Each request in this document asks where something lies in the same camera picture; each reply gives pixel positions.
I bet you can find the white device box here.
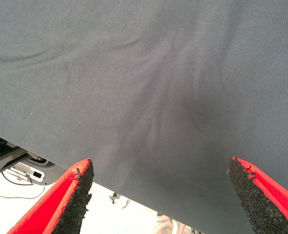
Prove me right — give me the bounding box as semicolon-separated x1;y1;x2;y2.
9;161;46;183

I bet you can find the dark grey table cloth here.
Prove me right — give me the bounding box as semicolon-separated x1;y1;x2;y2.
0;0;288;234

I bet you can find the thin grey floor cable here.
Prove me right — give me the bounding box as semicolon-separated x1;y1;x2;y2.
0;186;46;200

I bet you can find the beige fabric object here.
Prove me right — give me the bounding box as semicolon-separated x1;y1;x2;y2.
155;214;198;234

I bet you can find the black base frame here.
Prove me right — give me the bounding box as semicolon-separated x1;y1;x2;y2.
0;132;70;186

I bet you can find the black looped floor cable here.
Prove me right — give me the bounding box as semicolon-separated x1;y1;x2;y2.
1;170;35;186

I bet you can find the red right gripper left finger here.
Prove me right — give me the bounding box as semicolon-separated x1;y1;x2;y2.
6;157;95;234

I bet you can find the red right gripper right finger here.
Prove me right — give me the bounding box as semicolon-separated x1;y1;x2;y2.
226;156;288;234

